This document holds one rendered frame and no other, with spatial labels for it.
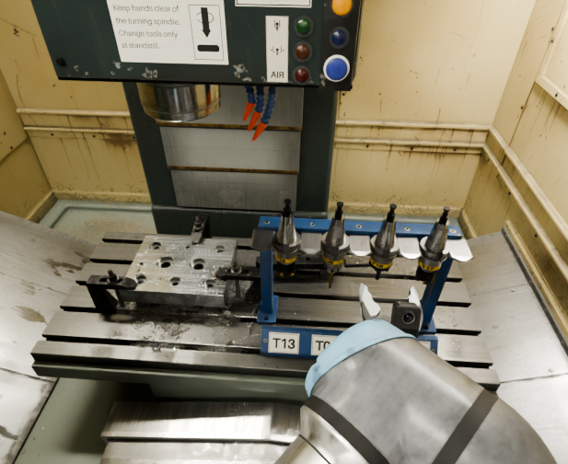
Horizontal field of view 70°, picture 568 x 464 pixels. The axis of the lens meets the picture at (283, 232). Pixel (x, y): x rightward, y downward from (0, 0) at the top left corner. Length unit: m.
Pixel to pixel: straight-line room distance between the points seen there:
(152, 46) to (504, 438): 0.61
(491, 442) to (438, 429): 0.04
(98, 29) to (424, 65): 1.30
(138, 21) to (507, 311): 1.28
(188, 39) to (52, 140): 1.61
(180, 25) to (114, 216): 1.65
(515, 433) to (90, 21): 0.68
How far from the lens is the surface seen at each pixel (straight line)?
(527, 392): 1.35
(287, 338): 1.08
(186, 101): 0.82
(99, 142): 2.07
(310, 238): 0.94
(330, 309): 1.21
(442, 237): 0.94
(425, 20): 1.70
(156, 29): 0.64
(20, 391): 1.55
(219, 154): 1.44
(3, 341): 1.63
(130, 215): 2.18
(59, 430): 1.47
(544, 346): 1.42
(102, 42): 0.68
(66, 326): 1.31
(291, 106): 1.32
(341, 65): 0.61
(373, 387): 0.40
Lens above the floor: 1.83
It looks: 40 degrees down
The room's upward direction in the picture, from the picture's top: straight up
